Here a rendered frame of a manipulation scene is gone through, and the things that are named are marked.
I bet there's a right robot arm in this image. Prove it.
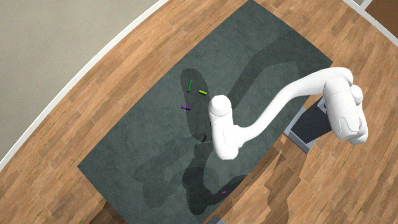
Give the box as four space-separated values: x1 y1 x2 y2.
208 67 368 160

